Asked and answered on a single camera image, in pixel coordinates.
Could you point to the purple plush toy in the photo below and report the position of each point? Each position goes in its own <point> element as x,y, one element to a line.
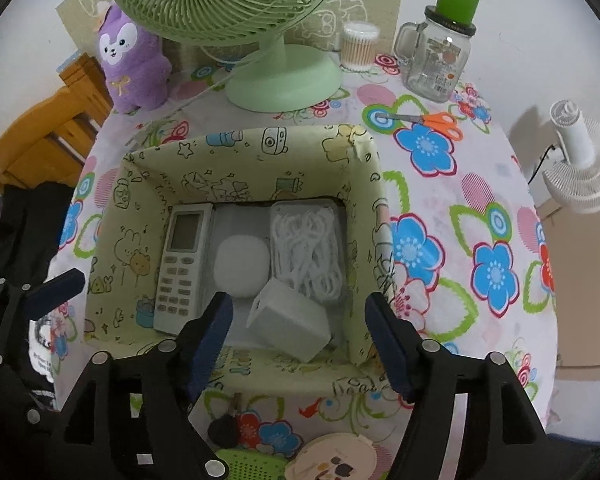
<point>135,75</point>

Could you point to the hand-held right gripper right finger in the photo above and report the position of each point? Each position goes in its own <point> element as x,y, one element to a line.
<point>387,345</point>

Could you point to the white floor fan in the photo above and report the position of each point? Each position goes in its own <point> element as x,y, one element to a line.
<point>580,160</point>

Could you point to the small white cube charger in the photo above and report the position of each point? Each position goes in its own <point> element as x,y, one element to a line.
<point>290,320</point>

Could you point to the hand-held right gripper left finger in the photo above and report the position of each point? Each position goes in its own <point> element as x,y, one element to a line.
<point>210,345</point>

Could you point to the round white case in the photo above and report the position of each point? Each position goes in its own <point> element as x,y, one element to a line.
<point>242,262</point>

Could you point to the cotton swab jar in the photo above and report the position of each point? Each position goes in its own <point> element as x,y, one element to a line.
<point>359,50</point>

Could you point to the white printed shirt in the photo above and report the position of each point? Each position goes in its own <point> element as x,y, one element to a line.
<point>42,355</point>

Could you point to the black clothing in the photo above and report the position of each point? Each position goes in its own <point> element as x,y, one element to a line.
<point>25,230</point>

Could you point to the wooden bed headboard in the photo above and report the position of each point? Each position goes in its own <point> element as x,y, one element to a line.
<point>35,135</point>

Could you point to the pale yellow printed storage box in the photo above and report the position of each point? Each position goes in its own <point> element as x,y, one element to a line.
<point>130,220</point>

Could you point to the floral tablecloth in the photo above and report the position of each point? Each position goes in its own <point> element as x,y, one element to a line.
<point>480,200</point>

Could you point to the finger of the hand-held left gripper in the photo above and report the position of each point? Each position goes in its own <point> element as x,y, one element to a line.
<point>55,290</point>

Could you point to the round beige cartoon mirror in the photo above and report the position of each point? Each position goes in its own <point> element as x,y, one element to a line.
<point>325,455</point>

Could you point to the black key fob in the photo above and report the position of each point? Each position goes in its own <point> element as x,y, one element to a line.
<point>225,430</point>

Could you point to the white remote control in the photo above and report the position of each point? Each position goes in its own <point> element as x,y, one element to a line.
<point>180,270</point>

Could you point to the green perforated plastic paddle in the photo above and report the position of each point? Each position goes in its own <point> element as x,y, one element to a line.
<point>250,467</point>

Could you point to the glass mug jar green lid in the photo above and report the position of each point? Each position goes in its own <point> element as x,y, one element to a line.
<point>435,65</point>

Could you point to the green desk fan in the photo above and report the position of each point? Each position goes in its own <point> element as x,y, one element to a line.
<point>280,85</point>

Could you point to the pack of white floss picks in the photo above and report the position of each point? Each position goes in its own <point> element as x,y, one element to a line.
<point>305,245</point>

